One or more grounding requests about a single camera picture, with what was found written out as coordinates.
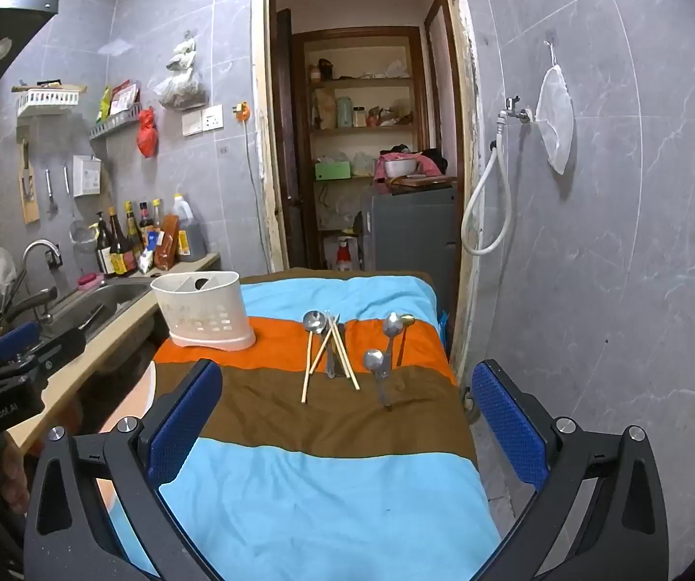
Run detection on worn pale door frame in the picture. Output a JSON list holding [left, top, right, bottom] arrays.
[[252, 0, 483, 376]]

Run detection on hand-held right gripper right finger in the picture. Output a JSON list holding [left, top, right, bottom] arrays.
[[471, 359, 670, 581]]

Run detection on metal wall tap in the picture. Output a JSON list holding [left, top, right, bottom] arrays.
[[501, 95, 537, 125]]

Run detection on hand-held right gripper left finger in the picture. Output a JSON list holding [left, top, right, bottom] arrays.
[[24, 359, 227, 581]]

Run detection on clear bag with dark contents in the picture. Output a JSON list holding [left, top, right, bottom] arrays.
[[155, 69, 211, 111]]

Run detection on steel fork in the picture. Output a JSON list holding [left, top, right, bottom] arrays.
[[323, 322, 351, 379]]

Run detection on green box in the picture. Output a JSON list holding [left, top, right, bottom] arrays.
[[314, 159, 354, 181]]

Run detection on small white plastic bag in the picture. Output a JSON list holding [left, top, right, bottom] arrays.
[[166, 30, 198, 74]]

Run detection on white mesh bag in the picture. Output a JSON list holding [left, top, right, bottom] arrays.
[[535, 41, 575, 175]]

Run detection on steel kitchen sink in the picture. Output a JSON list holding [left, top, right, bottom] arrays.
[[0, 278, 153, 352]]

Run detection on orange seasoning packet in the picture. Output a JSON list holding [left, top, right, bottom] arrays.
[[155, 214, 180, 272]]

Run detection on white wall box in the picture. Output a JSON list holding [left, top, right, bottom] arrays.
[[72, 154, 102, 198]]

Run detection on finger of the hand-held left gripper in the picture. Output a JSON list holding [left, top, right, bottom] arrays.
[[0, 321, 43, 370], [17, 327, 88, 381]]

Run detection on white hose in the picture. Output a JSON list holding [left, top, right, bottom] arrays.
[[461, 110, 514, 256]]

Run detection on red packet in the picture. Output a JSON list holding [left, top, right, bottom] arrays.
[[110, 80, 141, 116]]

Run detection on white wall basket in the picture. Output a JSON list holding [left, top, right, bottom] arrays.
[[12, 81, 88, 117]]

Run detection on metal sink faucet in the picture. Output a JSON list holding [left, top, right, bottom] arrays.
[[19, 240, 63, 282]]

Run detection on metal mesh strainer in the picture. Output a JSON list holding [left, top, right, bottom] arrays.
[[62, 165, 99, 255]]

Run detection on gold spoon with dark handle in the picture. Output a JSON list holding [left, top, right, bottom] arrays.
[[394, 312, 416, 370]]

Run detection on dark wooden door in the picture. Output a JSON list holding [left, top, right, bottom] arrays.
[[272, 9, 309, 270]]

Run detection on pink cloth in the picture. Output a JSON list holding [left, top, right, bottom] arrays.
[[373, 148, 448, 183]]

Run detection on brown paper bag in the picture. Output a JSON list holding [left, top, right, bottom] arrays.
[[313, 88, 337, 131]]

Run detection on narrow wooden cutting board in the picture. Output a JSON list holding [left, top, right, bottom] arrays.
[[17, 139, 41, 226]]

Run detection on white plastic utensil holder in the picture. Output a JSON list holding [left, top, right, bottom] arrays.
[[150, 270, 257, 353]]

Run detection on large oil jug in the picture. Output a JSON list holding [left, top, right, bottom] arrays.
[[171, 192, 208, 262]]

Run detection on grey power cable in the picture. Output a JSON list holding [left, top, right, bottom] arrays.
[[243, 121, 265, 268]]

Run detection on blue white packet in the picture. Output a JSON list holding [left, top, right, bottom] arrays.
[[137, 230, 161, 273]]

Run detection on beige kitchen counter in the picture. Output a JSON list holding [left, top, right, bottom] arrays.
[[0, 252, 223, 449]]

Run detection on steel spoon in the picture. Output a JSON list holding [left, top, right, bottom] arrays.
[[382, 312, 403, 376], [302, 310, 339, 379], [363, 349, 393, 413]]

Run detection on wide wooden cutting board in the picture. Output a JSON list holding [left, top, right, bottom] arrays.
[[384, 174, 458, 190]]

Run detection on red plastic bag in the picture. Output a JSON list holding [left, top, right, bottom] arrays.
[[137, 107, 160, 159]]

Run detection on striped blue orange brown blanket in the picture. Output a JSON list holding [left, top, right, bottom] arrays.
[[106, 271, 502, 581]]

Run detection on grey appliance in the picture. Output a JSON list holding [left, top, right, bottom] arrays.
[[360, 184, 460, 316]]

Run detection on metal wall rack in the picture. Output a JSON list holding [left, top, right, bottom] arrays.
[[89, 103, 143, 141]]

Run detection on wooden shelf unit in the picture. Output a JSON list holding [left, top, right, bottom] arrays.
[[292, 27, 427, 267]]

